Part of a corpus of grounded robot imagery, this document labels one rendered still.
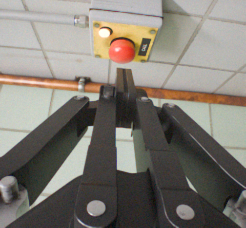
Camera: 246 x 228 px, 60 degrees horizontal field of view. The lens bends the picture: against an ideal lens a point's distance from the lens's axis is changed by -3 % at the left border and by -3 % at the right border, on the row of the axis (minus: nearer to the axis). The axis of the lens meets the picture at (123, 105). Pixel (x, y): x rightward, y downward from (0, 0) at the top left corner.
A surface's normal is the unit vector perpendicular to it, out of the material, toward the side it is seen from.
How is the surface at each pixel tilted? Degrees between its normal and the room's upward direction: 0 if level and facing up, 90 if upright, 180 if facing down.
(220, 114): 90
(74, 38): 90
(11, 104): 90
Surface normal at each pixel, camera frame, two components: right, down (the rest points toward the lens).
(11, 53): -0.07, 0.93
